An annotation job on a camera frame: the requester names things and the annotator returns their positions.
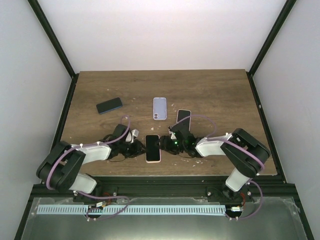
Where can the light blue slotted cable duct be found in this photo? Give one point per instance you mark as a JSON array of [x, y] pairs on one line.
[[203, 210]]

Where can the pink phone case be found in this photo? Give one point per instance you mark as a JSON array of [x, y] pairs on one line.
[[153, 149]]

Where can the black left frame post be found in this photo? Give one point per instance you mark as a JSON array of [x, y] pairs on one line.
[[44, 22]]

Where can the black frame post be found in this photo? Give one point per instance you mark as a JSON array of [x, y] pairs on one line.
[[276, 27], [44, 22]]

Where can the white phone case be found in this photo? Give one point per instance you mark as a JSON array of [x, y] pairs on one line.
[[181, 126]]

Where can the teal black phone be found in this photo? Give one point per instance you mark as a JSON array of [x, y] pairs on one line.
[[183, 117]]

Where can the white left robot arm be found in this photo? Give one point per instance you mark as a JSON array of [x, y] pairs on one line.
[[61, 168]]

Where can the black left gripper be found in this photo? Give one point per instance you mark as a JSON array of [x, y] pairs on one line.
[[138, 151]]

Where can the lavender phone case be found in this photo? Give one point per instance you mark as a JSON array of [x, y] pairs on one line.
[[159, 108]]

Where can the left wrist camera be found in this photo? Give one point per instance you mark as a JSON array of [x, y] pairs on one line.
[[132, 135]]

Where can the white black phone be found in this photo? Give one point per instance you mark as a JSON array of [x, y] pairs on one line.
[[152, 148]]

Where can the black right frame post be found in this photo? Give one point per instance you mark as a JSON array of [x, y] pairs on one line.
[[276, 27]]

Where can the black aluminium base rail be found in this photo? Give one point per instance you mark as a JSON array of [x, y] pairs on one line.
[[210, 187]]

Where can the blue black phone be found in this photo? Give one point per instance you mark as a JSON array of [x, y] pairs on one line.
[[109, 105]]

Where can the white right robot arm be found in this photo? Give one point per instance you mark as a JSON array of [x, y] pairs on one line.
[[246, 153]]

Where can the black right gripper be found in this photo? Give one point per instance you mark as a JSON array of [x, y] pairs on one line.
[[165, 144]]

